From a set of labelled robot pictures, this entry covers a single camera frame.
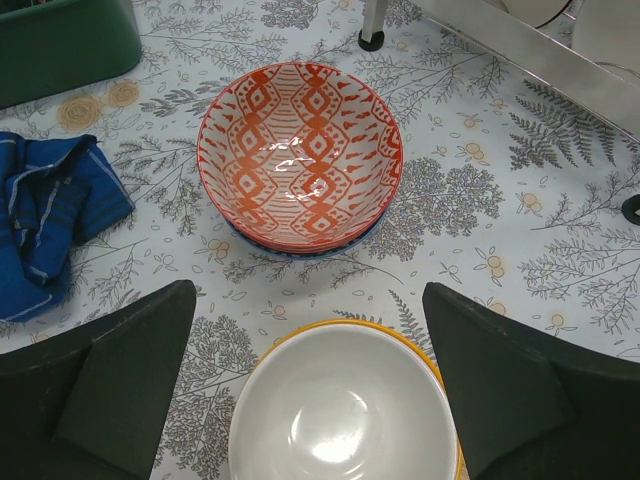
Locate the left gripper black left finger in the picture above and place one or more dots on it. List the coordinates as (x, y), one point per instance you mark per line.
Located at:
(91, 403)

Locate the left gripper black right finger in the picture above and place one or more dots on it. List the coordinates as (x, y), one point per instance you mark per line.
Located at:
(528, 405)

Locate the orange white patterned bowl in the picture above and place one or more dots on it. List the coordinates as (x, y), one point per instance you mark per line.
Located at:
(307, 247)

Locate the red diamond patterned bowl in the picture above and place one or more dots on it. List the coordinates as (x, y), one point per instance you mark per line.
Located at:
(300, 153)

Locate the blue white patterned bowl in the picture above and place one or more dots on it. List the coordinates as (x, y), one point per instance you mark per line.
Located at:
(306, 255)

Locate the stainless steel dish rack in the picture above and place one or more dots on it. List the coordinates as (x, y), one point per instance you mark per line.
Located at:
(600, 89)

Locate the blue plaid cloth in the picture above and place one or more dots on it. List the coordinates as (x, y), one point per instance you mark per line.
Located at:
(55, 194)

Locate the green compartment tray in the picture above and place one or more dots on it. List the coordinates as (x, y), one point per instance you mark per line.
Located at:
(49, 47)

